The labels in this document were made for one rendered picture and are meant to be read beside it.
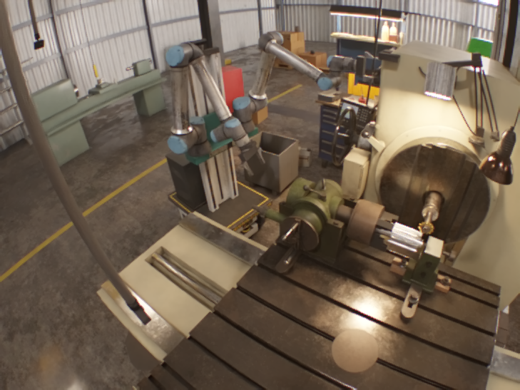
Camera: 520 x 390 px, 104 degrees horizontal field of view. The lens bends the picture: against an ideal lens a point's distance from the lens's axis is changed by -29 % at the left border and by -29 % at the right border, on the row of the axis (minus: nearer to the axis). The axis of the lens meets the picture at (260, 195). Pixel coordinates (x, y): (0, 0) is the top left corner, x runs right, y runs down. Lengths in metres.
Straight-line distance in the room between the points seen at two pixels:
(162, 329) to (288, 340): 0.72
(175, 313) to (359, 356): 1.00
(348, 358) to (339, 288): 0.33
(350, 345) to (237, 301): 0.52
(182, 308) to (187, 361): 0.54
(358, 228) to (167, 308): 1.12
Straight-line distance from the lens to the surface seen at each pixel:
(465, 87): 1.32
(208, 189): 2.60
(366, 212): 1.24
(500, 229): 1.65
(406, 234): 1.26
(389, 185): 1.44
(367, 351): 1.20
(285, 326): 1.21
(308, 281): 1.32
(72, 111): 5.97
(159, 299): 1.75
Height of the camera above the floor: 2.09
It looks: 38 degrees down
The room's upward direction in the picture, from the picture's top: 5 degrees counter-clockwise
